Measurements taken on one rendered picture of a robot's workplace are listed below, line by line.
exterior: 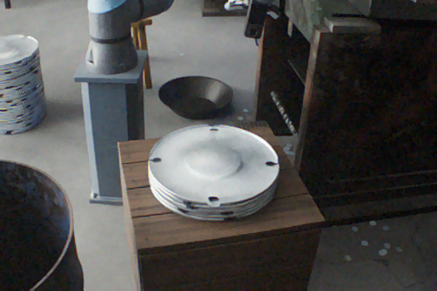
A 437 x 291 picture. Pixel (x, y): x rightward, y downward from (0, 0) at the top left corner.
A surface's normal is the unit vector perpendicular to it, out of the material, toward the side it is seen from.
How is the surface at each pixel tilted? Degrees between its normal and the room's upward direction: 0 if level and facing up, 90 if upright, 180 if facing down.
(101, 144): 90
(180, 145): 0
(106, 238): 0
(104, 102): 90
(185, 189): 0
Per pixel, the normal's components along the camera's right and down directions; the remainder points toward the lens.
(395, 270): 0.05, -0.81
